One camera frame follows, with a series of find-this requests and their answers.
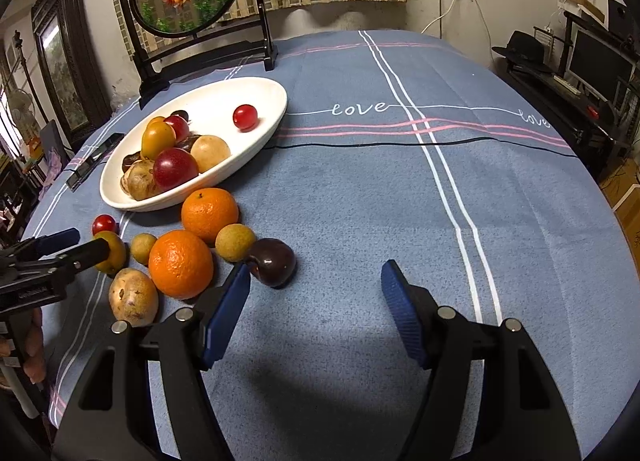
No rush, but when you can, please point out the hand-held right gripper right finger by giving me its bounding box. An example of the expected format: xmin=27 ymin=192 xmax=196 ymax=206
xmin=381 ymin=259 xmax=583 ymax=461

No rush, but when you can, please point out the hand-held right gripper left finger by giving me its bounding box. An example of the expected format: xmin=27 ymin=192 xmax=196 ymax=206
xmin=51 ymin=263 xmax=252 ymax=461

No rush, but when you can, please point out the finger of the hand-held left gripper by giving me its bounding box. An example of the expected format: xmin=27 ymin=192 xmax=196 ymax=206
xmin=0 ymin=227 xmax=81 ymax=267
xmin=12 ymin=239 xmax=112 ymax=292

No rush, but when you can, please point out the greenish orange persimmon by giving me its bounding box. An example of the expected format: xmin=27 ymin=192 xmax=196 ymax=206
xmin=92 ymin=231 xmax=127 ymax=275

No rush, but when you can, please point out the brown potato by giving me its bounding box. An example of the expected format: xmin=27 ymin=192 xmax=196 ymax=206
xmin=108 ymin=267 xmax=160 ymax=328

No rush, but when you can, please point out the dark purple plum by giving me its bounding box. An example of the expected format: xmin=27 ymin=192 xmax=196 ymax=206
xmin=244 ymin=238 xmax=297 ymax=289

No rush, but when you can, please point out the small yellow round fruit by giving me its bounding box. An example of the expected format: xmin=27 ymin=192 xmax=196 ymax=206
xmin=130 ymin=233 xmax=158 ymax=266
xmin=215 ymin=223 xmax=257 ymax=263

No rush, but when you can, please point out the orange mandarin with stem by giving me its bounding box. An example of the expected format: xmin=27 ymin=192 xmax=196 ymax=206
xmin=180 ymin=187 xmax=240 ymax=247

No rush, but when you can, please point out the yellow-orange persimmon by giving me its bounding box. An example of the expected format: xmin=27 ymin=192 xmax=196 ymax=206
xmin=141 ymin=121 xmax=177 ymax=160

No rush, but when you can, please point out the beige pepino melon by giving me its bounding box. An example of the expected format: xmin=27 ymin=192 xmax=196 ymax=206
xmin=190 ymin=135 xmax=232 ymax=174

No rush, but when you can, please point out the white plate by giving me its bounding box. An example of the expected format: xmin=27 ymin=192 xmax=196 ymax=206
xmin=99 ymin=77 xmax=289 ymax=212

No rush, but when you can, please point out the person's left hand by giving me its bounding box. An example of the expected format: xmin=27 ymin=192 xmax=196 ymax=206
xmin=24 ymin=309 xmax=47 ymax=385

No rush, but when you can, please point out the red cherry tomato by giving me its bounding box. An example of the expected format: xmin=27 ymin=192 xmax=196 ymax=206
xmin=232 ymin=104 xmax=259 ymax=132
xmin=91 ymin=214 xmax=120 ymax=237

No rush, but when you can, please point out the black smartphone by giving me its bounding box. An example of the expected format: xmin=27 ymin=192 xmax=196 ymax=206
xmin=66 ymin=132 xmax=126 ymax=192

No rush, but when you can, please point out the dark chair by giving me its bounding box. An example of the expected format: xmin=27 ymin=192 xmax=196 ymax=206
xmin=37 ymin=120 xmax=76 ymax=176

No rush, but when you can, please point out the blue striped tablecloth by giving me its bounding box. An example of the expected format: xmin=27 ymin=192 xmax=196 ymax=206
xmin=20 ymin=30 xmax=640 ymax=461

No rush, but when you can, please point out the red plum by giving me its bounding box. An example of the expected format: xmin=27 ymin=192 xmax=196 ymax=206
xmin=152 ymin=147 xmax=200 ymax=192

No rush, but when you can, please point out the white standing fan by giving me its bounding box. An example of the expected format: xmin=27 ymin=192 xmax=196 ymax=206
xmin=5 ymin=88 xmax=38 ymax=142

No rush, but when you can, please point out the clear plastic bag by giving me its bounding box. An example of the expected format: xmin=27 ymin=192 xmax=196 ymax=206
xmin=110 ymin=86 xmax=138 ymax=114

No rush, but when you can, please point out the dark wooden framed picture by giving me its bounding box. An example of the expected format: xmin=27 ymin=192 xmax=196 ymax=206
xmin=31 ymin=0 xmax=112 ymax=142

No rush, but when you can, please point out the black desk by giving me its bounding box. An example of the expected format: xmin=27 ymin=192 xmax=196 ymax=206
xmin=492 ymin=11 xmax=640 ymax=182

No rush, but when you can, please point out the white keyboard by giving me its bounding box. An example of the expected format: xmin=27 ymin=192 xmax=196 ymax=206
xmin=550 ymin=73 xmax=583 ymax=94

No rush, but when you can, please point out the black hat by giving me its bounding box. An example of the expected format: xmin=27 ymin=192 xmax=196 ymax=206
xmin=491 ymin=30 xmax=551 ymax=72

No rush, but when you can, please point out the black computer monitor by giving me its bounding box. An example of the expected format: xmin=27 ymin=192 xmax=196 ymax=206
xmin=565 ymin=23 xmax=640 ymax=106

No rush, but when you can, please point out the black speaker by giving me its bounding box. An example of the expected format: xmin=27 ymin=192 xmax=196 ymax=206
xmin=607 ymin=0 xmax=632 ymax=39

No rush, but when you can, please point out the white power cable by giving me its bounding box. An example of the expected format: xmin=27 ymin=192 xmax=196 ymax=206
xmin=420 ymin=0 xmax=493 ymax=49

